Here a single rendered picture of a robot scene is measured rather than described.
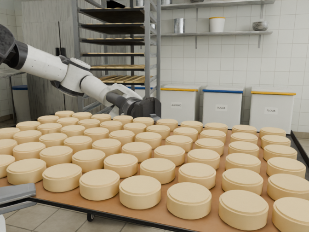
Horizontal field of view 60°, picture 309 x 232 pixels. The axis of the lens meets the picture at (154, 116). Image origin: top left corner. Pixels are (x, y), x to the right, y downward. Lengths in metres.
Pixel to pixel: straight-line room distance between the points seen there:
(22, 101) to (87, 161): 5.15
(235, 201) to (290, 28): 4.24
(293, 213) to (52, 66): 0.86
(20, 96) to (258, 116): 4.12
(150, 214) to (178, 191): 0.04
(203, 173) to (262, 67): 4.12
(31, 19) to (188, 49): 2.52
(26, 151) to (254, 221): 0.35
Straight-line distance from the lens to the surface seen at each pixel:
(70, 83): 1.02
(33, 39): 4.73
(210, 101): 3.85
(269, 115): 3.87
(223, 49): 4.45
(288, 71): 4.48
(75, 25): 1.82
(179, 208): 0.30
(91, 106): 1.99
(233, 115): 3.86
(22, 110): 5.59
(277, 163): 0.43
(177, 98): 3.93
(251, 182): 0.35
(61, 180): 0.36
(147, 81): 1.69
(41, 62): 0.98
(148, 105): 0.70
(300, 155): 0.54
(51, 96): 4.61
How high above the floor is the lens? 1.22
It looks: 13 degrees down
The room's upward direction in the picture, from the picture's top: straight up
